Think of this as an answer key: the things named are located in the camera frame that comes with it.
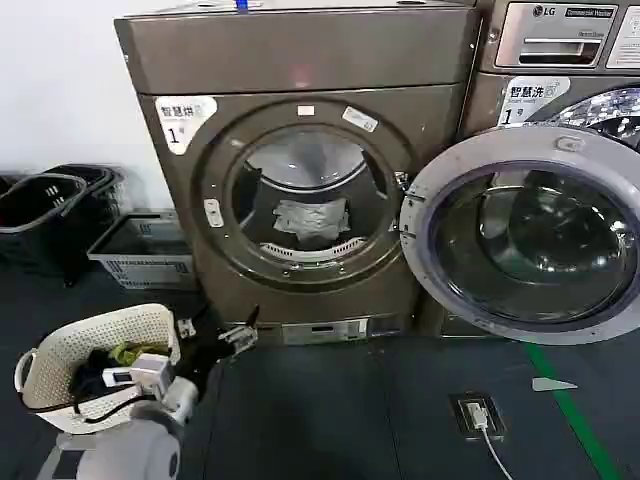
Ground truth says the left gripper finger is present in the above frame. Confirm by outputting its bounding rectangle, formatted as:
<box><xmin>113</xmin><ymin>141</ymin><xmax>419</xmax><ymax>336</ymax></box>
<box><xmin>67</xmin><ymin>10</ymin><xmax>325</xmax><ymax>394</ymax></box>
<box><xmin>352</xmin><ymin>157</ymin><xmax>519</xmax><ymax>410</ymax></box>
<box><xmin>176</xmin><ymin>305</ymin><xmax>212</xmax><ymax>338</ymax></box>
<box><xmin>217</xmin><ymin>304</ymin><xmax>261</xmax><ymax>354</ymax></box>

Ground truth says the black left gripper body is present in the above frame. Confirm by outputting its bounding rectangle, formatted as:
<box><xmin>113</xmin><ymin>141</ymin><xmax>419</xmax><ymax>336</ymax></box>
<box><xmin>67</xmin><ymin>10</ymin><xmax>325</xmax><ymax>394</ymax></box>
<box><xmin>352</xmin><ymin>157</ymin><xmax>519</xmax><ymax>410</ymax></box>
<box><xmin>172</xmin><ymin>308</ymin><xmax>237</xmax><ymax>399</ymax></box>

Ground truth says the yellow-green cloth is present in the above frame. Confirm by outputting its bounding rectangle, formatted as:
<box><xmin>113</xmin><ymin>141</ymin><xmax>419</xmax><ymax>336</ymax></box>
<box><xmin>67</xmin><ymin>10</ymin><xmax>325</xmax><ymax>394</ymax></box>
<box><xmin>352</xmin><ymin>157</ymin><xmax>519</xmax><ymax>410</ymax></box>
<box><xmin>110</xmin><ymin>341</ymin><xmax>162</xmax><ymax>365</ymax></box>

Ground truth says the grey plastic crate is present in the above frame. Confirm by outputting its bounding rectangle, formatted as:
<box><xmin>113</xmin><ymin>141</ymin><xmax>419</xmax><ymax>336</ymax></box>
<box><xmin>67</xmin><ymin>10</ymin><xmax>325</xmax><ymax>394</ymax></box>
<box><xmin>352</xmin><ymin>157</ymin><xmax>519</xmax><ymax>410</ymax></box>
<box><xmin>86</xmin><ymin>211</ymin><xmax>199</xmax><ymax>292</ymax></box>

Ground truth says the white perforated laundry basket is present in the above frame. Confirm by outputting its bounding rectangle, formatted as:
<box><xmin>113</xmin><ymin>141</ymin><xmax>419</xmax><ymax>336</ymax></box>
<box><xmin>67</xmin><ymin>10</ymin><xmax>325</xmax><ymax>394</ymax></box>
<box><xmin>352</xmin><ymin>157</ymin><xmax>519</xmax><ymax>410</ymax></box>
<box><xmin>13</xmin><ymin>302</ymin><xmax>183</xmax><ymax>435</ymax></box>

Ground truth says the dark clothing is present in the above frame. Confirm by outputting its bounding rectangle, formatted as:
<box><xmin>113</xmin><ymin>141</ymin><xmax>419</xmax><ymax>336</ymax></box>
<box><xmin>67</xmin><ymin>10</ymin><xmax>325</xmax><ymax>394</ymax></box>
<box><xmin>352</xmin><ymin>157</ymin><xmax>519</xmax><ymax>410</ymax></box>
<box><xmin>69</xmin><ymin>348</ymin><xmax>132</xmax><ymax>407</ymax></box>

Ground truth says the pale grey cloth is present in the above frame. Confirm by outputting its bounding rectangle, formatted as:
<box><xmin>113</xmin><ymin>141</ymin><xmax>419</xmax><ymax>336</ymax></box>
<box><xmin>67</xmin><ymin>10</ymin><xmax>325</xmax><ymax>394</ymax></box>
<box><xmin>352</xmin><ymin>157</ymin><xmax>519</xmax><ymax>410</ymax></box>
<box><xmin>271</xmin><ymin>198</ymin><xmax>352</xmax><ymax>244</ymax></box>

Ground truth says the black plastic basket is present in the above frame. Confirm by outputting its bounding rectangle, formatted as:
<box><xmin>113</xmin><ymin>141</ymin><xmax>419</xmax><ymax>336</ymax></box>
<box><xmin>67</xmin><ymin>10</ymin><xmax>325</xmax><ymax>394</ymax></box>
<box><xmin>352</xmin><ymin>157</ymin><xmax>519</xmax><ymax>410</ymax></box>
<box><xmin>0</xmin><ymin>173</ymin><xmax>90</xmax><ymax>269</ymax></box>
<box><xmin>42</xmin><ymin>163</ymin><xmax>127</xmax><ymax>289</ymax></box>

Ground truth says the floor power socket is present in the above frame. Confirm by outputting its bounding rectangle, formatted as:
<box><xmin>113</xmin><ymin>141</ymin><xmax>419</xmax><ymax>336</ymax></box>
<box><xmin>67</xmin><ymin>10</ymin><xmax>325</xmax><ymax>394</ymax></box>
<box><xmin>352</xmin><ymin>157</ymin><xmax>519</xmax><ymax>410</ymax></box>
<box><xmin>447</xmin><ymin>392</ymin><xmax>508</xmax><ymax>443</ymax></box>

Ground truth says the grey dryer with round opening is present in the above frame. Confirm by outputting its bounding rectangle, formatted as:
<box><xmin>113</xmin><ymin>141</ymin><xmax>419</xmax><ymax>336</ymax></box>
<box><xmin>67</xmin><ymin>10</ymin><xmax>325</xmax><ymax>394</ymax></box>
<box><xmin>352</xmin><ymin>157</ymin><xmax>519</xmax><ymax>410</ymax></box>
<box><xmin>113</xmin><ymin>0</ymin><xmax>484</xmax><ymax>347</ymax></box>

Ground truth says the white arrow floor sticker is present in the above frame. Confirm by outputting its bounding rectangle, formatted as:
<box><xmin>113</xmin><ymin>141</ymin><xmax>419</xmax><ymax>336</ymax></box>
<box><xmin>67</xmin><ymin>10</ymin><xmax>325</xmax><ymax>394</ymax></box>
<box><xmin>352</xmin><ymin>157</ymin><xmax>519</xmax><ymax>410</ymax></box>
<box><xmin>531</xmin><ymin>377</ymin><xmax>579</xmax><ymax>393</ymax></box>

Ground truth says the round glass dryer door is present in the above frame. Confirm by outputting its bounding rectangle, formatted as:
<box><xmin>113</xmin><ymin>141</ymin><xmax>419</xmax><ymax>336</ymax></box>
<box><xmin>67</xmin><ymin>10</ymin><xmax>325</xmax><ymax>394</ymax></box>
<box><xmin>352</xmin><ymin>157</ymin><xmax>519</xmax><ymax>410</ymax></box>
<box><xmin>398</xmin><ymin>121</ymin><xmax>640</xmax><ymax>346</ymax></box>

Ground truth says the green floor tape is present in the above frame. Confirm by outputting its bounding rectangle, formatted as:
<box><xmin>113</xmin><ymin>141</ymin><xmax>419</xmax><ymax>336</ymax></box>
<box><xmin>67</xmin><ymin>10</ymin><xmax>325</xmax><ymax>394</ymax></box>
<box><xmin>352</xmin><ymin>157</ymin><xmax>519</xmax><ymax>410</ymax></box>
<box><xmin>523</xmin><ymin>342</ymin><xmax>632</xmax><ymax>480</ymax></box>

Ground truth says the grey washing machine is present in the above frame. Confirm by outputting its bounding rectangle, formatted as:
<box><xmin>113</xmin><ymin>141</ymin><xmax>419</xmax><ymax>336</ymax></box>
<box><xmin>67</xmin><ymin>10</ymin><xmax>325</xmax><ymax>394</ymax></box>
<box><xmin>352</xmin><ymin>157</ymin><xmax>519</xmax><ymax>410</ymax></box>
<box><xmin>439</xmin><ymin>0</ymin><xmax>640</xmax><ymax>342</ymax></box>

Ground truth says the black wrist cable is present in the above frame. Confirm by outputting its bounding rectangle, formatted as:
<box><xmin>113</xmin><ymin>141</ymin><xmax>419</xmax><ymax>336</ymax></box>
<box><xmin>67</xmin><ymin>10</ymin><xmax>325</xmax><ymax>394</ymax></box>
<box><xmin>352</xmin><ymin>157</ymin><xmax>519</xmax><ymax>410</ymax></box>
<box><xmin>71</xmin><ymin>382</ymin><xmax>151</xmax><ymax>425</ymax></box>

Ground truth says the white plug with cable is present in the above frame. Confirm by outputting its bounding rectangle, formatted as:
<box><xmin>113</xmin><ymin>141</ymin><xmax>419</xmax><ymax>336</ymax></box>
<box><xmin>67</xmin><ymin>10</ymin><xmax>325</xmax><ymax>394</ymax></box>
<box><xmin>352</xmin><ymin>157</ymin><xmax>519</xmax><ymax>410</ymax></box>
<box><xmin>465</xmin><ymin>401</ymin><xmax>522</xmax><ymax>480</ymax></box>

